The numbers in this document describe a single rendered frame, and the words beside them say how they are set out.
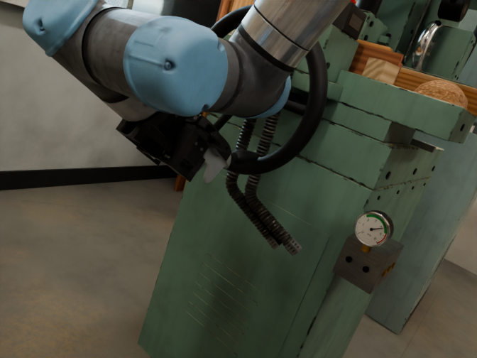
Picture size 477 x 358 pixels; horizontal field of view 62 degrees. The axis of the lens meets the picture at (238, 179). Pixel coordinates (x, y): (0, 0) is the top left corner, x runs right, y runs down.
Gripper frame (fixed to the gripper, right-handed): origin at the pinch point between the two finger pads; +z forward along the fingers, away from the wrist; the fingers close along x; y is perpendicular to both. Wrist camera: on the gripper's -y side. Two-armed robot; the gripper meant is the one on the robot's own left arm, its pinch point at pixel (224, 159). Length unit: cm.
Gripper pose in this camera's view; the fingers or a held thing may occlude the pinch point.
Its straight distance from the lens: 65.2
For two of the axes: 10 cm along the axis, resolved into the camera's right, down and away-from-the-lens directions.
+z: 3.9, 4.2, 8.2
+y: -5.2, 8.4, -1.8
